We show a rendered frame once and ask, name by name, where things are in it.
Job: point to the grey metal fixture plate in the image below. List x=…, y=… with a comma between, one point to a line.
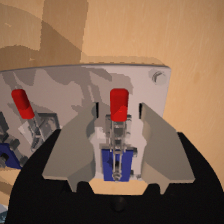
x=68, y=89

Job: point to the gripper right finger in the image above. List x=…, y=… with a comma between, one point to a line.
x=172, y=161

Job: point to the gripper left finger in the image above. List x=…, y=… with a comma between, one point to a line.
x=64, y=159

